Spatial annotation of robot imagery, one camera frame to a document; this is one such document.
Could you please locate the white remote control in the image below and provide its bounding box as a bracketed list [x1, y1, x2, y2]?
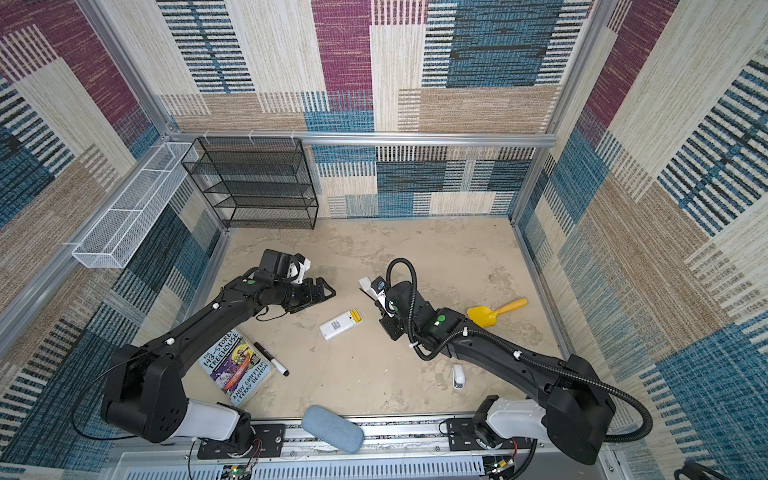
[320, 309, 363, 341]

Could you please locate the black white marker pen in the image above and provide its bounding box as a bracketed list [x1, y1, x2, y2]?
[254, 342, 290, 377]

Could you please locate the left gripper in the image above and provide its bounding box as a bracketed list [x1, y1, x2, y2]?
[274, 276, 336, 312]

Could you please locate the colourful paperback book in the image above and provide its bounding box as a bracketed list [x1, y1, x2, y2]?
[197, 329, 275, 407]

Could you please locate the black wire shelf rack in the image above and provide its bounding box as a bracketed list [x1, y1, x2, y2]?
[181, 137, 319, 229]

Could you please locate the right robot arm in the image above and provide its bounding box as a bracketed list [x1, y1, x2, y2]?
[372, 258, 654, 465]

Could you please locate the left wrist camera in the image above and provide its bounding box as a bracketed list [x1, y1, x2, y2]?
[287, 254, 311, 285]

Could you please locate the white wire mesh basket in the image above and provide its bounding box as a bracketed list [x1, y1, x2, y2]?
[72, 142, 191, 269]

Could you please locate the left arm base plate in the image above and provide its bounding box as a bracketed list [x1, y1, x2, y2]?
[195, 423, 286, 460]

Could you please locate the yellow plastic shovel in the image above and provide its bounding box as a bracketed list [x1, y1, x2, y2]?
[467, 297, 528, 328]

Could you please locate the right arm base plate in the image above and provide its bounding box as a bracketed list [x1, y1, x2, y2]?
[438, 417, 532, 452]

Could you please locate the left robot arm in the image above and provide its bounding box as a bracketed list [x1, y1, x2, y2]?
[101, 249, 336, 455]

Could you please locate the blue grey oval pouch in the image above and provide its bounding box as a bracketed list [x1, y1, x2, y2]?
[302, 405, 365, 454]

